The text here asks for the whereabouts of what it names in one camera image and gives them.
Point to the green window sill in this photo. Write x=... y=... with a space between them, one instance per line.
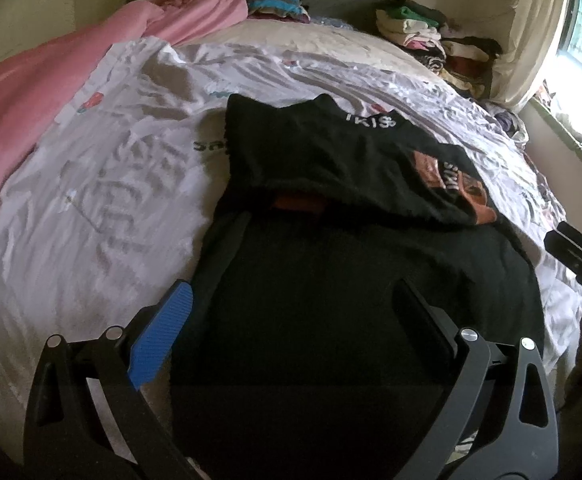
x=566 y=135

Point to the plastic bag of clothes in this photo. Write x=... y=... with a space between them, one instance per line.
x=513 y=122

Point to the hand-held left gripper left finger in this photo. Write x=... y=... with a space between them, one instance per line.
x=163 y=340

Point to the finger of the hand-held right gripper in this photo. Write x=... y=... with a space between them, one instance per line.
x=568 y=245

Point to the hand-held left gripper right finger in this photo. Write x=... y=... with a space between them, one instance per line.
x=428 y=330

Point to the pale printed bed quilt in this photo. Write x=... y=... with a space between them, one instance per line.
x=96 y=200

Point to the cream curtain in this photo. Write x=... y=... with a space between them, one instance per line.
x=526 y=35

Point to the cream bed cover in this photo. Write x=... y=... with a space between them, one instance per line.
x=331 y=40

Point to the stack of striped folded clothes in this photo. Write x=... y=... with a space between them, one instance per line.
x=278 y=6

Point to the black printed t-shirt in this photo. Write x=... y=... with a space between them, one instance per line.
x=351 y=285

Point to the pink blanket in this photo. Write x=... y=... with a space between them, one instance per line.
x=71 y=60

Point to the pile of folded clothes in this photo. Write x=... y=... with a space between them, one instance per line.
x=441 y=45

